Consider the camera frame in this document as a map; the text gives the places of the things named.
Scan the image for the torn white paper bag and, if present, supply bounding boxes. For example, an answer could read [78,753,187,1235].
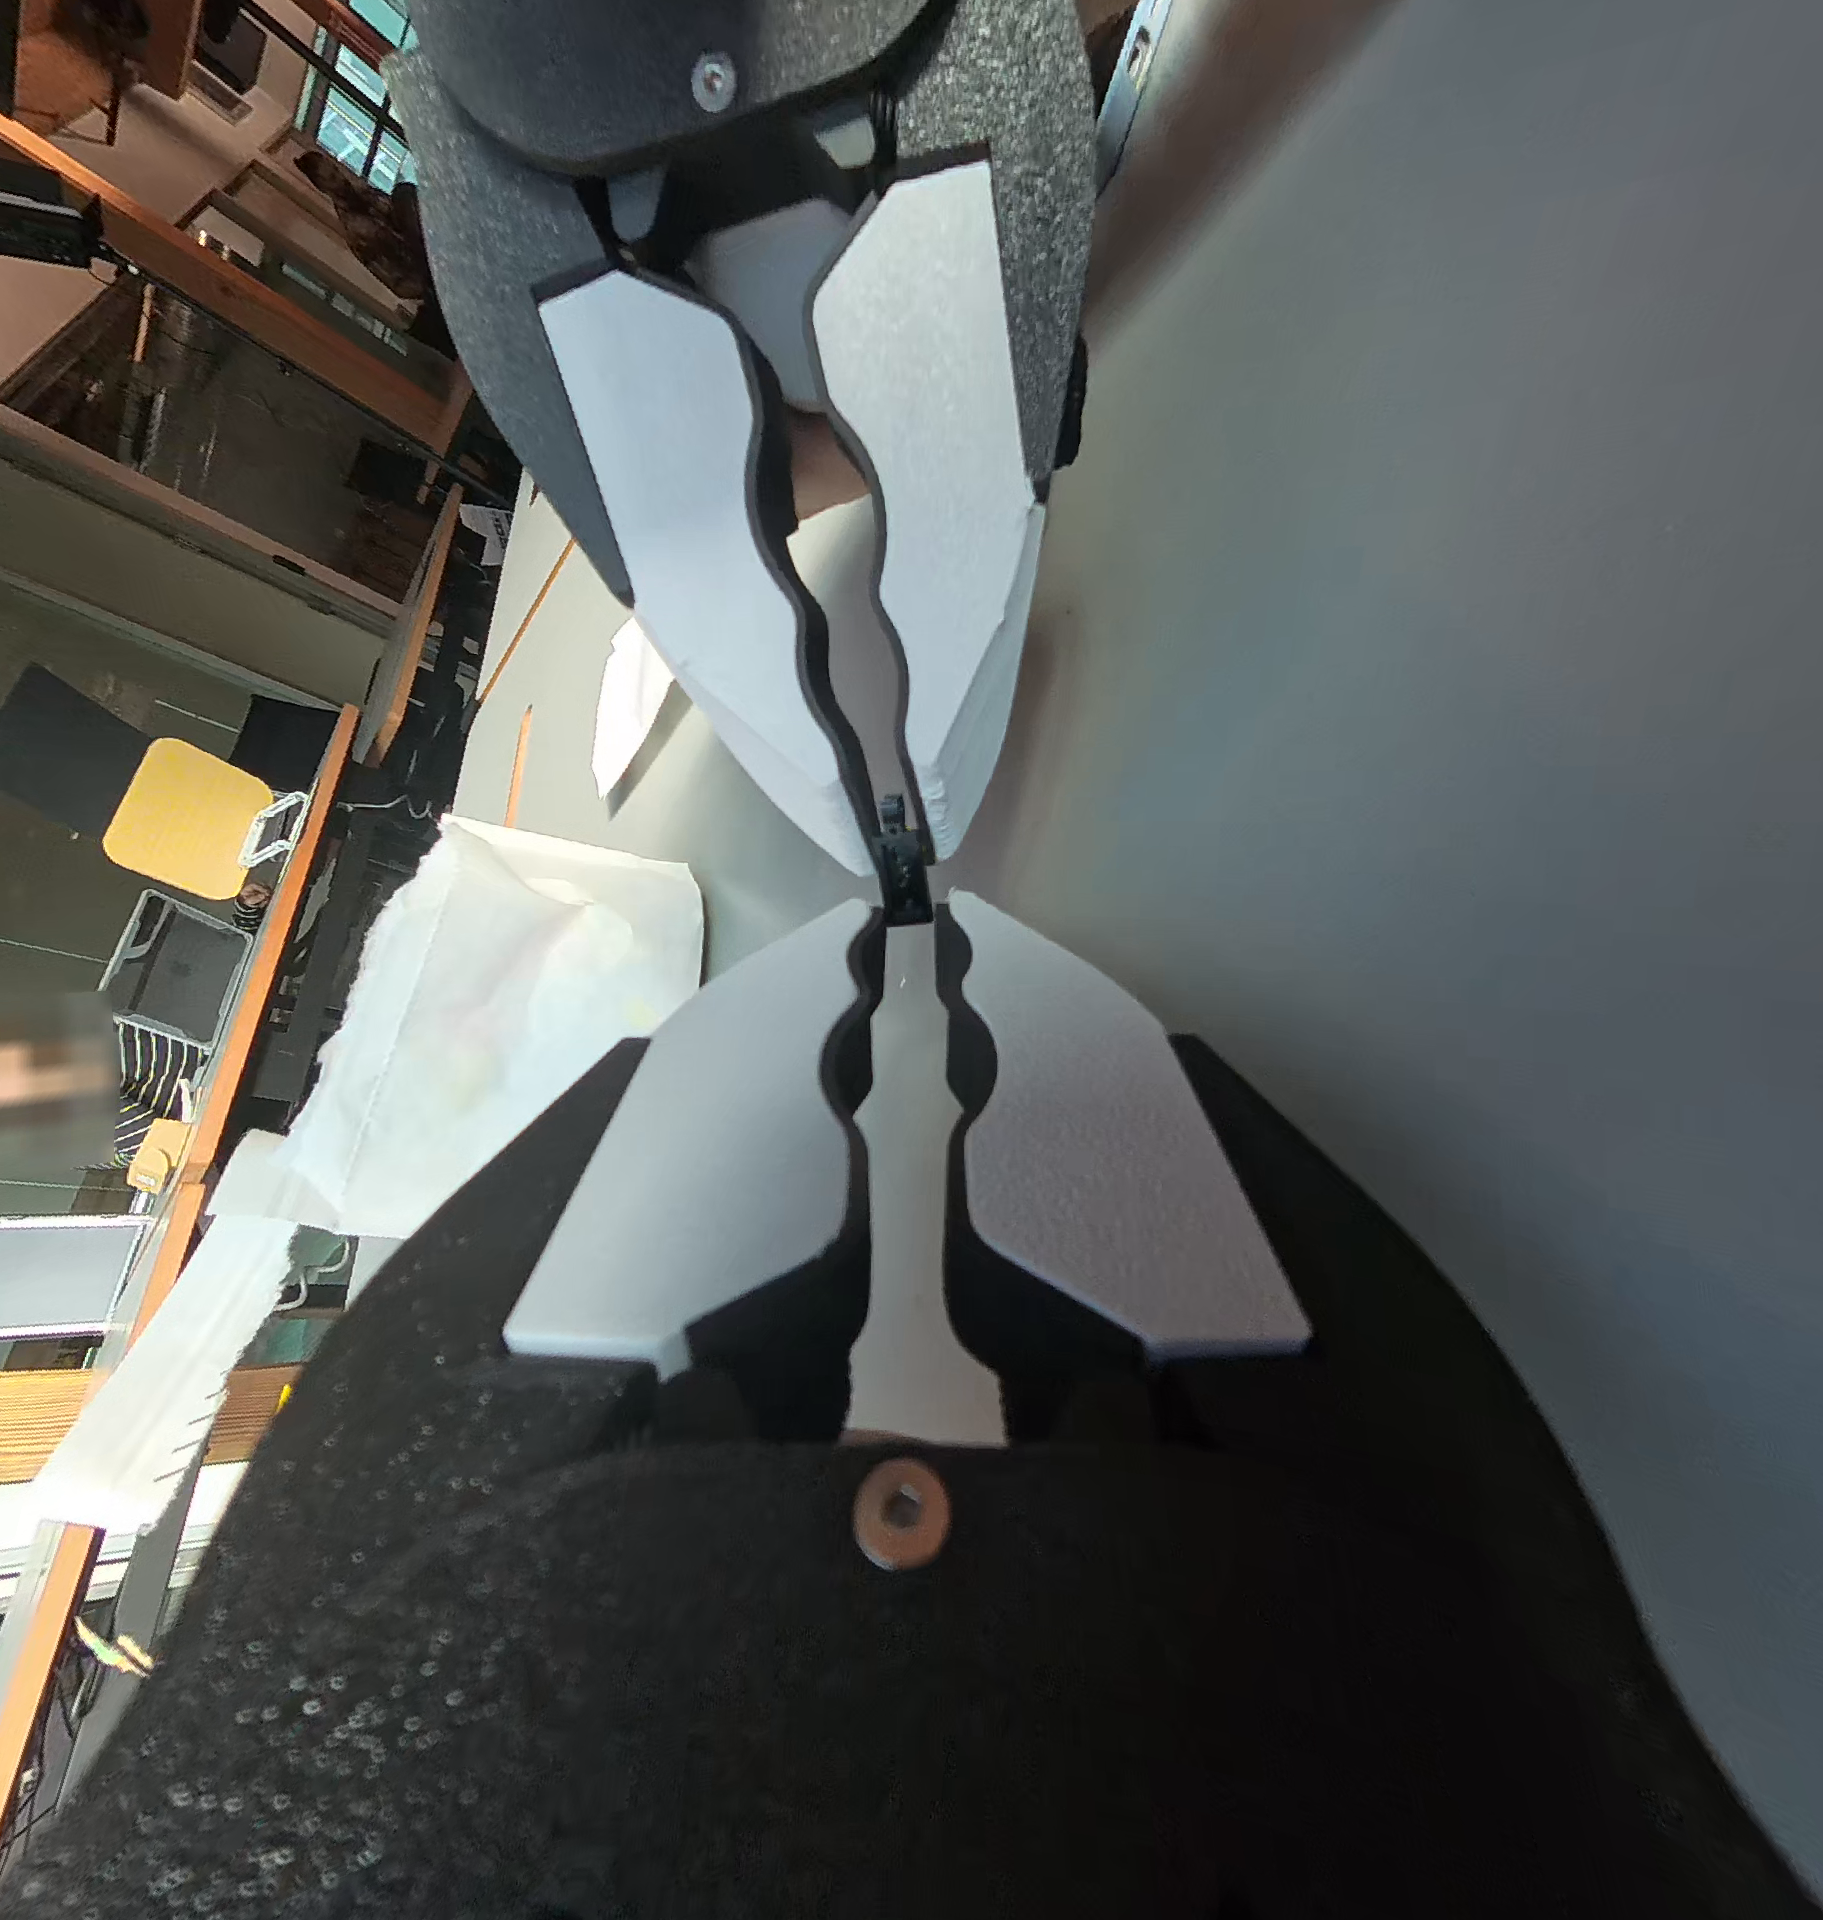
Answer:
[32,1131,358,1532]

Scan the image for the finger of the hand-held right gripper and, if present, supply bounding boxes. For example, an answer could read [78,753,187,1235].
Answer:
[805,150,1044,860]
[539,268,880,886]

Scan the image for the small black lego assembly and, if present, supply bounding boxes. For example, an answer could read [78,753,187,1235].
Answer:
[873,796,934,920]

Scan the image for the yellow chair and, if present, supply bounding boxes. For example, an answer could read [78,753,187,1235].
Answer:
[101,736,313,902]

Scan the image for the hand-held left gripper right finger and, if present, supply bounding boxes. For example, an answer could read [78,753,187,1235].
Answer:
[934,889,1311,1404]

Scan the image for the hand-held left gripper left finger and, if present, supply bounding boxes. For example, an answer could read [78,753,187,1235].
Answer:
[502,900,889,1419]

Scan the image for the grey desk monitor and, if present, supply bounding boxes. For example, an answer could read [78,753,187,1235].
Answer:
[0,1216,154,1338]

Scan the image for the flat empty white paper bag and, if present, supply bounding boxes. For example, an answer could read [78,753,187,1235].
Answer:
[592,617,688,800]

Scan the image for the person's right hand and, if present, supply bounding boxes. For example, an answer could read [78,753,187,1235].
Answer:
[788,407,873,519]

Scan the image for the arched window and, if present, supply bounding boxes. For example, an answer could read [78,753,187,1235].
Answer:
[295,30,417,189]

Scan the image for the full white paper bag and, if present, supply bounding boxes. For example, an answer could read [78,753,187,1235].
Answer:
[272,817,702,1238]

